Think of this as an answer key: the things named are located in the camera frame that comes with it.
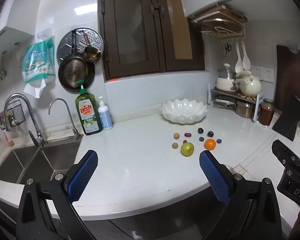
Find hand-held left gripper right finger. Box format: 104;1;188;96
199;150;282;240

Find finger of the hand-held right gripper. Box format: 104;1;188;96
272;140;300;167

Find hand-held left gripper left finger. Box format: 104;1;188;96
16;150;98;240

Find green apple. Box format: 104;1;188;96
181;142;195;157

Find white scalloped bowl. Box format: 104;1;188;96
159;99;208;124

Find black knife holder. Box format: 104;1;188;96
272;94;300;142

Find jar of red sauce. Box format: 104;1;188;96
259;98;276;126

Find white shelf rack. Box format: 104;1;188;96
208;83;265;123

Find thin steel water faucet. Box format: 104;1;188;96
48;98;83;140

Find steel pot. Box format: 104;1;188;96
235;100;255;118

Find steel sink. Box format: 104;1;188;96
0;140;81;185

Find green dish soap bottle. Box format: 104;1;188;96
75;80;102;136

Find white pump bottle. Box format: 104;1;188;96
98;96;113;131

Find dark brown cutting board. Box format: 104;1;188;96
274;44;300;113

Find cream kettle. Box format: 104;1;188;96
234;70;262;96

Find white pot with glass lid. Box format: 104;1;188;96
216;63;238;92

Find white rice spoon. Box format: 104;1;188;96
241;41;251;70
234;41;244;73

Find tall steel kitchen faucet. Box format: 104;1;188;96
4;93;48;147

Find black frying pan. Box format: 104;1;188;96
58;30;95;93

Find scissors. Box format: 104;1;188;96
222;42;232;58

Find copper ladle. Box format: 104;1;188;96
82;31;102;63

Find plastic bag pack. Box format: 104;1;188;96
22;27;56;98

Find hanging metal spoon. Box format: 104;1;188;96
0;51;8;78

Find perforated metal steamer tray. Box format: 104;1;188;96
56;27;104;67

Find wooden cutting board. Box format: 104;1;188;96
190;4;248;28

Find brown wooden window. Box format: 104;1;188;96
98;0;205;82

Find white wall socket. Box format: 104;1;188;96
262;67;275;83
250;65;263;79

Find black wire basket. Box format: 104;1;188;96
0;99;24;130

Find white wire hanging rack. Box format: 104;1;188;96
201;21;247;40

